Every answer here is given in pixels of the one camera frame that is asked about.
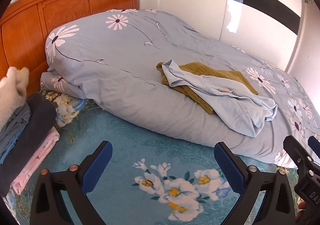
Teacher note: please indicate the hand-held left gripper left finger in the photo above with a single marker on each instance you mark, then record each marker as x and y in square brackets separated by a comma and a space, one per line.
[98, 165]

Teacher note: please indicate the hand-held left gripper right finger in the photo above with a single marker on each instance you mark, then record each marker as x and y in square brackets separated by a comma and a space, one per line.
[228, 167]

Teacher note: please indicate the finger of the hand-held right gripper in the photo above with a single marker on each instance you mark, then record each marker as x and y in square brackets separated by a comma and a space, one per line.
[292, 147]
[314, 144]

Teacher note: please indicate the light blue shirt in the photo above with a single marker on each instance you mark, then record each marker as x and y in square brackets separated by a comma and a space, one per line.
[225, 99]

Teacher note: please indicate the person's right hand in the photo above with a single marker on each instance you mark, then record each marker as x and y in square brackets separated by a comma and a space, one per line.
[302, 207]

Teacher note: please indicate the teal floral plush blanket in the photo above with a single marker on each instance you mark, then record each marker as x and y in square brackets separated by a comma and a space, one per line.
[125, 134]

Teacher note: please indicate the pink folded garment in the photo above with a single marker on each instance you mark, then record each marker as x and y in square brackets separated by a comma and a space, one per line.
[37, 160]

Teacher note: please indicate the blue floral pillow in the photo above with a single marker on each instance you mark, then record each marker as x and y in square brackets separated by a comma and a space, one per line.
[66, 107]

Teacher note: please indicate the grey-blue folded garment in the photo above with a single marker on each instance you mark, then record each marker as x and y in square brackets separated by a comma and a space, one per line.
[15, 124]

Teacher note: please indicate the light blue floral duvet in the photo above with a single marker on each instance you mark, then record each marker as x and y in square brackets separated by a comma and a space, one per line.
[112, 64]

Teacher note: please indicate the olive green knitted sweater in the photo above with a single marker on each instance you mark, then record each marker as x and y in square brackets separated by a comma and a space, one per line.
[195, 69]

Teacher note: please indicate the white fluffy folded garment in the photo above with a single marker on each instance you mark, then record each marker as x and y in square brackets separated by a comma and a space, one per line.
[10, 94]

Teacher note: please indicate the orange wooden headboard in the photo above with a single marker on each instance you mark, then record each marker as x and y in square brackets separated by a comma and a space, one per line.
[25, 29]

